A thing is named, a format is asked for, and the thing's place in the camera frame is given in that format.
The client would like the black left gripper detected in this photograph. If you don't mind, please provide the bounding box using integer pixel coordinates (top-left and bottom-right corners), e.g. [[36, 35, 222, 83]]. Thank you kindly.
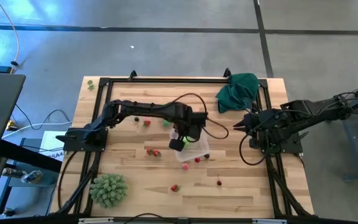
[[168, 122, 206, 153]]

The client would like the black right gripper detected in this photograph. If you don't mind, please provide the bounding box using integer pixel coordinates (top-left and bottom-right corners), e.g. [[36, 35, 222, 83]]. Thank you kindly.
[[233, 111, 261, 149]]

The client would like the clear plastic tupperware container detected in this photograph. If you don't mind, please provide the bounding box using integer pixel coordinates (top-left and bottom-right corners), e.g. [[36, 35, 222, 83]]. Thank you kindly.
[[168, 126, 211, 163]]

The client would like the dark green cloth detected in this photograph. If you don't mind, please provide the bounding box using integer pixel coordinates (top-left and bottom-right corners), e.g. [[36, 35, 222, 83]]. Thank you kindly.
[[215, 73, 260, 114]]

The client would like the green spiky artificial plant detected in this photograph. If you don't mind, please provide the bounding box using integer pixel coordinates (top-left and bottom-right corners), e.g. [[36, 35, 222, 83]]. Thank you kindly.
[[89, 173, 128, 208]]

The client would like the white paper label sheet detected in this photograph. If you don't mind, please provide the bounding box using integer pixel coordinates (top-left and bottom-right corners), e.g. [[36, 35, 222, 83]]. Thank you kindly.
[[39, 130, 67, 162]]

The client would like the black desk beam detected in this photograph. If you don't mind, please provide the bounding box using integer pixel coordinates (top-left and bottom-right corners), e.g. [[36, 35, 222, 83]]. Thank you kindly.
[[0, 139, 63, 174]]

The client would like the silver metal tube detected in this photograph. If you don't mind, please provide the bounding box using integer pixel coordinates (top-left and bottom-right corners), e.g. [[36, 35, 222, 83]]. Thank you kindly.
[[1, 167, 23, 179]]

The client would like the black caster wheel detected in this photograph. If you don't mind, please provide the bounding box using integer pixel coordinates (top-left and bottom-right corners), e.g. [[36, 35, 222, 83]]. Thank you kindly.
[[1, 207, 17, 218]]

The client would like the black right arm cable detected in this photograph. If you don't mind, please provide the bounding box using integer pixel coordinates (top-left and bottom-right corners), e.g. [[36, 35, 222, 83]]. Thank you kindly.
[[239, 118, 272, 167]]

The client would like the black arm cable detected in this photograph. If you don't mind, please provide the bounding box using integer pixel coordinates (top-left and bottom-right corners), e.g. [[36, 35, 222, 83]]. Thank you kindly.
[[239, 118, 272, 167], [166, 92, 229, 140]]

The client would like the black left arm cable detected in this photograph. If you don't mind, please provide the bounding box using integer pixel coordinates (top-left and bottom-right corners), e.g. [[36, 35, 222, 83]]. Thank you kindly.
[[166, 92, 229, 140]]

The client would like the black metal table frame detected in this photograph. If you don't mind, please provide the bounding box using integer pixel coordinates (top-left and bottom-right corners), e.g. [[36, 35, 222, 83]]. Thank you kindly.
[[52, 76, 316, 218]]

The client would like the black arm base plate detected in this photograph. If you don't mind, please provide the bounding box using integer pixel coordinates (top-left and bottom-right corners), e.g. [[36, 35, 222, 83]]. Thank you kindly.
[[55, 127, 109, 152], [259, 129, 304, 156]]

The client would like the thin black table cable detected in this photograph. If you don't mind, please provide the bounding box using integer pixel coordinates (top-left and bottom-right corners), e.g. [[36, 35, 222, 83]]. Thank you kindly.
[[122, 212, 175, 224]]

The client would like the silver metal bracket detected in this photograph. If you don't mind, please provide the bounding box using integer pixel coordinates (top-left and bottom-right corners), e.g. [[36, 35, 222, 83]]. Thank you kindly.
[[252, 218, 288, 224], [78, 217, 114, 224]]

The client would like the black floor cable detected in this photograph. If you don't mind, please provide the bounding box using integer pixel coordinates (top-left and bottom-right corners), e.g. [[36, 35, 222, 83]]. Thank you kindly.
[[14, 104, 73, 127]]

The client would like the white floor cable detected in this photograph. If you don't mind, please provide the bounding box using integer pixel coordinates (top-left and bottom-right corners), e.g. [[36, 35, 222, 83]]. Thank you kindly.
[[1, 121, 73, 139]]

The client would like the cream floor cable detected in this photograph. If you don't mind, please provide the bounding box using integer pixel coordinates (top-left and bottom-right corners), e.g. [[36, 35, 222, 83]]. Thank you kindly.
[[0, 0, 21, 75]]

